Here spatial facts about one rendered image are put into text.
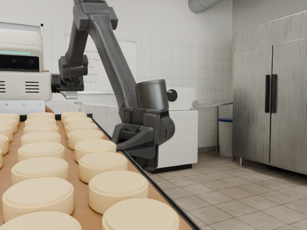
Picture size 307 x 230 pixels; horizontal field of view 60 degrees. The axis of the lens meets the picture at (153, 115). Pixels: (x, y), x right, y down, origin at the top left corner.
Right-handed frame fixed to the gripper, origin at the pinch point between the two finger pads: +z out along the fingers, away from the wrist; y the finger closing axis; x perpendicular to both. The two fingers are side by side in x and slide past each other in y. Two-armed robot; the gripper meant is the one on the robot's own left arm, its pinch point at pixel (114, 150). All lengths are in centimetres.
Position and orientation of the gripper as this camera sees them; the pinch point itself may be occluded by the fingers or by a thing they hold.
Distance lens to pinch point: 38.2
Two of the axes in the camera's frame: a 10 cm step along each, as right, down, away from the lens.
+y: -0.4, 9.9, 1.4
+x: -9.3, -0.9, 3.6
